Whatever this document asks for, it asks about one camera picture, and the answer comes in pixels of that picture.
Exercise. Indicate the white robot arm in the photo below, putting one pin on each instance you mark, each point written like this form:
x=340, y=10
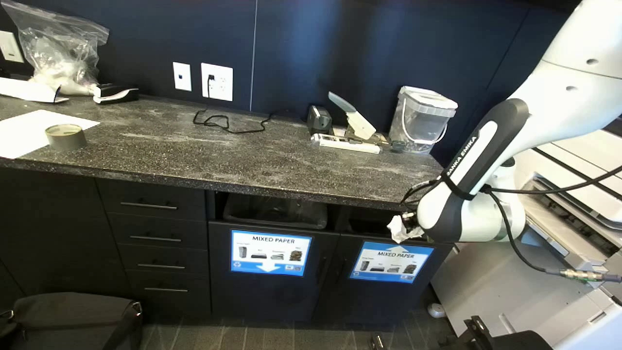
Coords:
x=573, y=89

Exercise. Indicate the left black rubbish bin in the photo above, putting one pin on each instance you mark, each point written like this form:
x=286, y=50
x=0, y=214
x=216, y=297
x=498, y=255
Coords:
x=282, y=212

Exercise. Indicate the black rubbish bin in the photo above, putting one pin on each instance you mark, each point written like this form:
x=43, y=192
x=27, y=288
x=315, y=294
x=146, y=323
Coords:
x=363, y=222
x=282, y=212

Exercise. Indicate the right black rubbish bin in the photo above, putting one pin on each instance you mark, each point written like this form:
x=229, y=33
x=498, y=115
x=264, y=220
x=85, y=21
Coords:
x=363, y=222

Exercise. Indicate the white power strip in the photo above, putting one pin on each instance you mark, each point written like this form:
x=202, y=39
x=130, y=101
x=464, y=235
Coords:
x=328, y=140

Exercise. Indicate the left blue recycling sign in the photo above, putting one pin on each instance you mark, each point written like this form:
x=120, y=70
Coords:
x=268, y=253

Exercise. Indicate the right blue mixed paper sign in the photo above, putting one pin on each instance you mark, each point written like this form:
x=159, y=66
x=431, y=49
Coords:
x=389, y=262

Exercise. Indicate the roll of tape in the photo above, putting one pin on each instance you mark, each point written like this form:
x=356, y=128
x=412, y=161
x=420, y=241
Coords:
x=64, y=132

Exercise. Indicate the black drawer cabinet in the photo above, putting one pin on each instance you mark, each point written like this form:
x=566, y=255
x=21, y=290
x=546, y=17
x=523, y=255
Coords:
x=78, y=233

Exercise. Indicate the grey office printer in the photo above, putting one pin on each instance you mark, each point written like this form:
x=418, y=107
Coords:
x=560, y=276

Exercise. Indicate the clear plastic bag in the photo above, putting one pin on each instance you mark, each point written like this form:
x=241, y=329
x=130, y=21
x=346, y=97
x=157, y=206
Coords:
x=62, y=49

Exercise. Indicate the black bag on floor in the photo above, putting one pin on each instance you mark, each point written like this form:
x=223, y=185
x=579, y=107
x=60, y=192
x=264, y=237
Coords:
x=72, y=321

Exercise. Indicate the white paper sheet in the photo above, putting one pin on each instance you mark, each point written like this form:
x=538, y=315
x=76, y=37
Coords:
x=25, y=132

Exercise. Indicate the white double wall socket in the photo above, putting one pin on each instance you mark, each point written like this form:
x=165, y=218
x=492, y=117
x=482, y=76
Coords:
x=216, y=82

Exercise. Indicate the white single wall socket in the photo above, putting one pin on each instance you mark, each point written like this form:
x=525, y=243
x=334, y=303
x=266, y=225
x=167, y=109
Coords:
x=181, y=76

